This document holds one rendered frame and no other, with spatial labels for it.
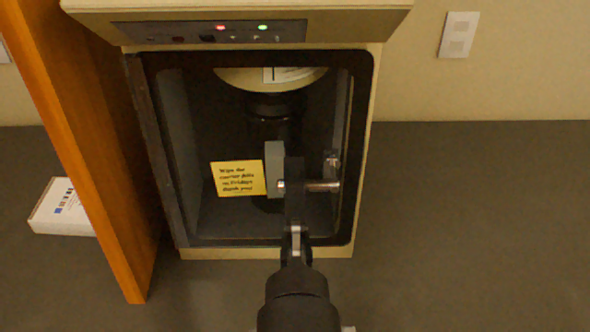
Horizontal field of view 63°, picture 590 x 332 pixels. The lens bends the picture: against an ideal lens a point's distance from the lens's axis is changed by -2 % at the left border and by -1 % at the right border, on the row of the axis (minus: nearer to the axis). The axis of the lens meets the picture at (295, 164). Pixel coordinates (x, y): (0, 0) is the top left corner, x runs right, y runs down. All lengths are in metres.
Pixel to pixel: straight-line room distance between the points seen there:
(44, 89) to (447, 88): 0.92
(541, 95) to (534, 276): 0.51
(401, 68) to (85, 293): 0.82
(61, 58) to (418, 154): 0.80
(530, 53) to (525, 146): 0.21
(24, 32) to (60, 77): 0.07
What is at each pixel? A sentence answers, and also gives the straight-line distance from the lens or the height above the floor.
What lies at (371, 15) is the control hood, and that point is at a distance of 0.48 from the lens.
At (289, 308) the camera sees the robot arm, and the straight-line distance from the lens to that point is 0.53.
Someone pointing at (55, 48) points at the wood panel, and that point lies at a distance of 0.60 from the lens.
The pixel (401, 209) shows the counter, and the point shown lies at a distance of 1.02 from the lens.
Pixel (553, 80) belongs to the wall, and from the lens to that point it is 1.33.
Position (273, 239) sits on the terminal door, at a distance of 0.86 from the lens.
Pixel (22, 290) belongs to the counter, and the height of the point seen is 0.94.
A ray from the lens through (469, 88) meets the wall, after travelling 1.26.
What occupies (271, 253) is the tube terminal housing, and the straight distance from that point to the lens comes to 0.91.
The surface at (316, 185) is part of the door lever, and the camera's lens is 0.68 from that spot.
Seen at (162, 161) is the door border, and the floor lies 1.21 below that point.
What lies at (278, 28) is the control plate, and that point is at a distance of 0.51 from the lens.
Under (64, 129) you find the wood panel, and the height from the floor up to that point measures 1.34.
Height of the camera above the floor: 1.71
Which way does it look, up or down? 45 degrees down
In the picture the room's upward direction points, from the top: straight up
